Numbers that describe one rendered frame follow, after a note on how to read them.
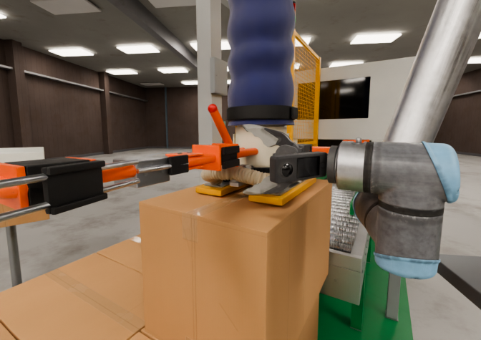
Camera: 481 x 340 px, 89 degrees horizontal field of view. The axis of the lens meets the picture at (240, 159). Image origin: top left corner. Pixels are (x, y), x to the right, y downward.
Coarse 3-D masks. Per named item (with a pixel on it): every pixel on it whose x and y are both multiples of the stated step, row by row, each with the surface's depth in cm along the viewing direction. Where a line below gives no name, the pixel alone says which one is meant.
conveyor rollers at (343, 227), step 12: (336, 192) 239; (348, 192) 241; (336, 204) 204; (348, 204) 200; (336, 216) 171; (348, 216) 175; (336, 228) 153; (348, 228) 150; (336, 240) 136; (348, 240) 134; (348, 252) 125
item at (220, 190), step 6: (228, 180) 81; (198, 186) 77; (204, 186) 77; (210, 186) 76; (216, 186) 75; (222, 186) 74; (228, 186) 76; (240, 186) 81; (198, 192) 76; (204, 192) 75; (210, 192) 73; (216, 192) 72; (222, 192) 72; (228, 192) 75
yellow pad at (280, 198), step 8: (296, 184) 76; (304, 184) 79; (312, 184) 86; (280, 192) 67; (288, 192) 68; (296, 192) 71; (256, 200) 66; (264, 200) 64; (272, 200) 63; (280, 200) 62; (288, 200) 66
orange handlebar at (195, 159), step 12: (168, 156) 50; (192, 156) 49; (204, 156) 53; (240, 156) 66; (120, 168) 36; (132, 168) 38; (192, 168) 49; (108, 180) 35; (0, 192) 26; (12, 192) 26
